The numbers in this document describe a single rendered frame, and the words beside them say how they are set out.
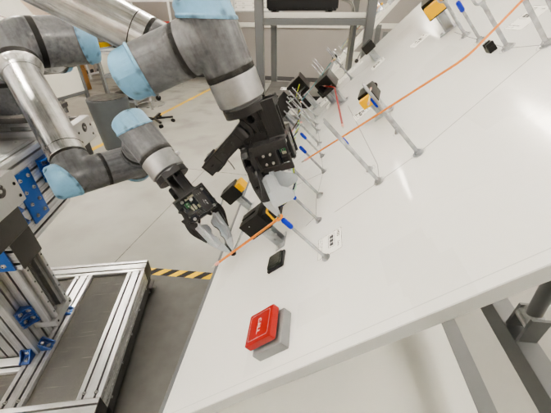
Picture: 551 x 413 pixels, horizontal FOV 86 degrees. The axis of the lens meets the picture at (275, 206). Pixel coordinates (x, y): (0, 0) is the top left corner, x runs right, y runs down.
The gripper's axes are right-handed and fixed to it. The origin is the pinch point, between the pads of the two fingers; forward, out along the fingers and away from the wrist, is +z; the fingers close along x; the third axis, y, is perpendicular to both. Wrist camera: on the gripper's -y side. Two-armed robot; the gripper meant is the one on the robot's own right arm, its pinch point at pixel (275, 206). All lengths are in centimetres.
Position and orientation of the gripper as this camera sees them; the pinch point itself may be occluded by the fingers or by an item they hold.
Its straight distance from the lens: 57.0
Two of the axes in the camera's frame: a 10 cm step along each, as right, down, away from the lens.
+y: 9.3, -2.1, -3.2
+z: 3.5, 7.9, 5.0
